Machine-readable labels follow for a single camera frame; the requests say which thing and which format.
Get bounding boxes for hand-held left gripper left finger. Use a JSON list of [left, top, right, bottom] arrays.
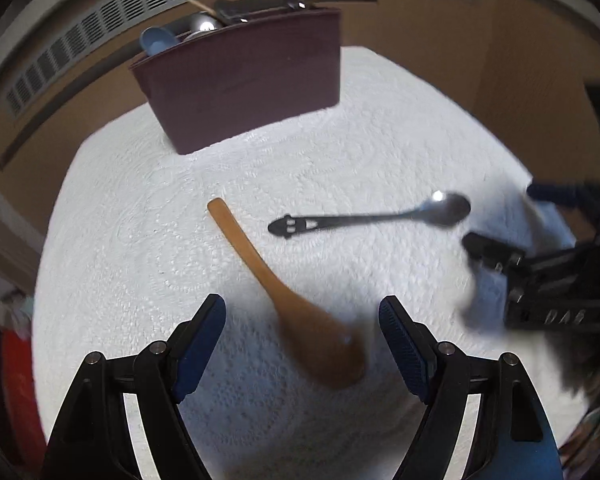
[[40, 294, 227, 480]]

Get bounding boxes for wooden chopstick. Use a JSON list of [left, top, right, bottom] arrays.
[[186, 0, 218, 18]]

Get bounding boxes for maroon utensil holder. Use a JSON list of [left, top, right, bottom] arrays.
[[131, 7, 342, 157]]

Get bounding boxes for blue plastic spoon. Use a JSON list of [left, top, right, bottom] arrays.
[[140, 27, 179, 59]]

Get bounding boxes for red floor mat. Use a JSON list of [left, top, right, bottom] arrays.
[[0, 329, 37, 463]]

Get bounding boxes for grey vent grille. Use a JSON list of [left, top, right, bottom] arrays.
[[4, 0, 301, 117]]

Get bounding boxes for patterned cloth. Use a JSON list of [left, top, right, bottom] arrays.
[[560, 405, 600, 463]]

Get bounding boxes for wooden spoon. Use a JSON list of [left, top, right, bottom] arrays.
[[207, 197, 369, 389]]

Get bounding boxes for white tablecloth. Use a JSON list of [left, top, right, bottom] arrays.
[[32, 45, 600, 480]]

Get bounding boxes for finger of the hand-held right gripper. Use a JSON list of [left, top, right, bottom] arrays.
[[527, 182, 600, 211], [462, 232, 527, 276]]

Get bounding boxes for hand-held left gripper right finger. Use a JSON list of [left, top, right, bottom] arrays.
[[379, 296, 566, 480]]

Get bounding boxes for black handled metal spoon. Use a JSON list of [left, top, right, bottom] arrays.
[[267, 190, 472, 239]]

